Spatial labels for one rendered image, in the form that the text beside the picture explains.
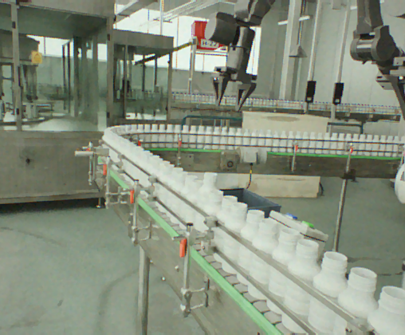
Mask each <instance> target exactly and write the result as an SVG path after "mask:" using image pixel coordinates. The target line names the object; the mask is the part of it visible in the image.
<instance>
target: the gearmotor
mask: <svg viewBox="0 0 405 335"><path fill-rule="evenodd" d="M267 157H268V153H267V150H266V148H251V147H238V148H236V151H221V152H220V162H219V169H220V172H221V173H223V172H237V170H238V164H250V166H251V168H250V182H251V174H252V166H253V164H265V162H266V161H267ZM250 182H249V185H250ZM249 185H248V186H249ZM246 189H248V187H247V188H246Z"/></svg>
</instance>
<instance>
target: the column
mask: <svg viewBox="0 0 405 335"><path fill-rule="evenodd" d="M300 11H301V0H290V1H289V19H288V27H287V34H286V41H285V53H284V60H283V67H282V75H281V88H280V101H281V100H283V102H284V101H285V100H286V102H287V100H289V102H290V97H291V86H292V79H293V68H294V62H295V58H293V57H288V56H289V54H290V53H292V51H293V50H294V49H295V48H296V47H297V36H298V30H299V17H300Z"/></svg>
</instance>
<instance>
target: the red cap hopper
mask: <svg viewBox="0 0 405 335"><path fill-rule="evenodd" d="M207 23H208V21H200V20H194V21H193V22H192V23H191V38H196V45H191V47H190V60H189V73H188V93H190V96H191V97H192V93H194V87H196V89H197V90H198V91H199V92H201V90H202V91H203V92H205V90H204V89H203V87H202V86H201V85H200V84H199V83H198V81H210V82H211V80H210V79H203V78H195V59H196V55H213V56H221V57H226V63H227V59H228V56H229V49H230V45H228V46H227V47H226V52H225V51H217V50H216V49H220V48H222V47H223V46H224V45H222V44H218V43H215V42H213V41H209V40H207V39H205V29H206V25H207ZM197 38H198V39H199V45H197ZM196 52H201V53H196ZM212 53H223V55H221V54H212ZM226 63H225V65H226ZM195 83H196V84H197V85H198V86H197V85H196V84H195ZM227 86H229V98H230V97H232V89H233V81H229V82H228V85H227ZM199 88H200V89H201V90H200V89H199ZM192 119H193V117H188V118H187V122H186V126H188V132H190V131H191V126H192ZM223 123H224V120H222V119H221V128H220V133H221V132H222V128H223ZM229 124H230V120H226V128H227V132H228V133H229Z"/></svg>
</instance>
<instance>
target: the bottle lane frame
mask: <svg viewBox="0 0 405 335"><path fill-rule="evenodd" d="M100 167H101V171H102V177H103V178H104V179H102V190H101V188H100V192H101V194H102V195H103V197H104V198H105V199H106V200H107V197H106V195H105V193H106V192H107V172H106V175H104V167H103V165H101V166H100ZM118 187H120V193H119V194H117V195H112V197H110V203H117V201H118V198H117V197H118V196H119V197H120V202H119V203H118V204H112V209H113V210H114V211H115V212H116V213H117V216H118V217H119V218H120V219H121V220H122V223H123V224H124V225H125V226H126V227H127V228H128V218H129V217H132V218H133V206H134V194H133V203H130V192H129V191H128V192H124V188H128V185H127V184H126V183H125V182H124V181H123V180H122V179H121V178H120V177H117V175H116V174H115V173H114V172H112V170H110V192H111V193H117V192H118V189H117V188H118ZM148 218H150V219H151V227H148V228H147V229H141V230H140V232H139V233H138V239H141V238H147V230H150V232H151V238H150V239H148V240H147V241H141V242H139V245H140V246H141V247H142V249H143V250H144V252H145V253H146V254H147V256H148V257H149V258H150V259H151V261H152V263H153V264H154V265H155V267H156V268H157V270H158V271H159V272H160V273H161V274H162V275H163V278H164V279H166V281H167V284H168V285H170V287H171V288H172V289H173V291H174V292H175V294H176V295H178V298H179V300H180V301H182V302H183V295H181V293H180V290H181V289H182V288H183V267H184V257H183V258H180V256H179V247H180V243H179V241H178V242H172V241H171V237H175V236H181V235H179V234H178V232H177V231H174V230H173V228H172V227H170V226H169V225H168V223H167V222H165V221H164V220H163V218H162V217H159V215H158V214H157V213H156V212H154V211H153V208H151V207H149V206H148V204H147V203H146V202H144V201H143V200H142V199H141V198H140V197H139V200H138V227H147V225H148ZM204 276H206V277H207V278H208V290H204V291H203V292H204V293H205V294H206V295H207V306H203V307H202V308H198V309H193V310H192V312H191V315H192V317H193V318H194V319H195V320H196V322H197V323H198V324H199V327H200V328H201V329H202V330H203V332H204V333H205V334H206V335H283V333H282V332H281V331H280V330H278V329H277V327H276V325H277V324H279V323H277V324H272V323H271V322H270V321H269V320H268V319H267V318H266V317H265V316H264V313H260V312H259V311H258V310H257V309H256V308H255V307H254V306H253V304H254V302H250V301H248V300H246V299H245V297H244V296H243V294H240V293H239V291H238V290H236V289H235V288H234V285H231V284H230V283H229V282H228V281H227V280H226V277H223V276H222V275H221V274H220V273H219V272H218V270H216V269H215V268H214V267H213V266H212V265H211V264H210V263H208V261H207V260H206V259H205V258H204V257H202V256H201V255H200V254H199V252H198V251H196V250H195V249H194V248H193V247H192V251H191V272H190V284H189V289H190V290H200V289H202V288H203V279H204ZM203 292H199V293H196V294H193V296H192V298H191V300H190V307H192V306H198V305H201V304H202V303H203Z"/></svg>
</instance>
